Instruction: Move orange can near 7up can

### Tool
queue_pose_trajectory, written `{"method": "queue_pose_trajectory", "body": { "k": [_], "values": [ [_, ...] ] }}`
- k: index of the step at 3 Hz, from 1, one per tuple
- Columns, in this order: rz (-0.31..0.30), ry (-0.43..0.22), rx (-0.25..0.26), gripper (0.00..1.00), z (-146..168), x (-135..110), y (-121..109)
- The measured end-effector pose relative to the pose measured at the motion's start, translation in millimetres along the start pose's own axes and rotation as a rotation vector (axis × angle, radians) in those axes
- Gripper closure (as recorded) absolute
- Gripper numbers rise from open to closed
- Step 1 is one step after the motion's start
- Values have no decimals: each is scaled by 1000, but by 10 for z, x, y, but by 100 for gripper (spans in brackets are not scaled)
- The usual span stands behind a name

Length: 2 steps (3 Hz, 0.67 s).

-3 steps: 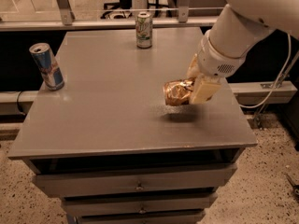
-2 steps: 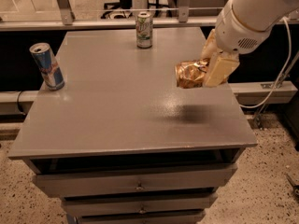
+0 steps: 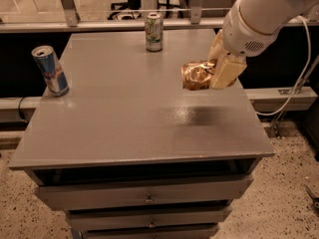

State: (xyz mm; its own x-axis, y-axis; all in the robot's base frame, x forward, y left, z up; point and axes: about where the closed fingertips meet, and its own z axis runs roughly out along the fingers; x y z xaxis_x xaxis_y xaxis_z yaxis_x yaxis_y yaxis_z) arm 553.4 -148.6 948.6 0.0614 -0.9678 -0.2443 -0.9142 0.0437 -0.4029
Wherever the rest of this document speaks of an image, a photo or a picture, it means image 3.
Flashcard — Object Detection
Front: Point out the metal window rail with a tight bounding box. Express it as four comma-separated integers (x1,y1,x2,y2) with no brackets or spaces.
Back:
0,15,319,34

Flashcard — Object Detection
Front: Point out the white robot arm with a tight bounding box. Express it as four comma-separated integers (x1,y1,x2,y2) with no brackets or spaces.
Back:
208,0,319,89

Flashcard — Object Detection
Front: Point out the middle grey drawer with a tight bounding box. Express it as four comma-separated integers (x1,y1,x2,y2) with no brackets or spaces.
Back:
66,206,231,231

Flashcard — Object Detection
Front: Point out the bottom grey drawer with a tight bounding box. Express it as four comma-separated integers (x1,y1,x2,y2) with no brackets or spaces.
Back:
84,224,219,239

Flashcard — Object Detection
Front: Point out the grey drawer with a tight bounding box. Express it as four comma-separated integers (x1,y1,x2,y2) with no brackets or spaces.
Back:
84,224,219,239
66,206,231,231
35,175,253,211

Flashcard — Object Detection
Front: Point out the white cable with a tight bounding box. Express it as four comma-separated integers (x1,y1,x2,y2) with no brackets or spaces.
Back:
254,15,313,118

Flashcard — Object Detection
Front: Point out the crushed orange soda can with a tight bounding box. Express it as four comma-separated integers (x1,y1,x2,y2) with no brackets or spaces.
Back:
181,60,216,91

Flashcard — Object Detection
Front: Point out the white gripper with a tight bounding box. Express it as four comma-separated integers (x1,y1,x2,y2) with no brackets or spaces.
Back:
207,0,278,90

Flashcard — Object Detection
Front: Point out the blue silver Red Bull can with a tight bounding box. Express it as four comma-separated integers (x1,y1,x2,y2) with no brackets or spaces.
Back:
31,46,69,97

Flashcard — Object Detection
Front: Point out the top grey drawer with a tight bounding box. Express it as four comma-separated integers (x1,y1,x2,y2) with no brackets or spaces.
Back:
35,175,253,211

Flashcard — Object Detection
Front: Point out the black cable on left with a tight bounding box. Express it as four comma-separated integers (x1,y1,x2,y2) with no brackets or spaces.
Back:
17,97,27,121

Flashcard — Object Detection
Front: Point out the grey drawer cabinet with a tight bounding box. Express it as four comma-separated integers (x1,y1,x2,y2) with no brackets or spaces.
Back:
8,28,276,239

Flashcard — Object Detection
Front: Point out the green white 7up can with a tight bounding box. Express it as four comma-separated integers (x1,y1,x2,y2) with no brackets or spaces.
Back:
145,12,163,52

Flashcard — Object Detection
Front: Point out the dark tool on floor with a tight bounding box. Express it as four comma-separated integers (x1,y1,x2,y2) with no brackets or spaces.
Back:
305,185,319,210

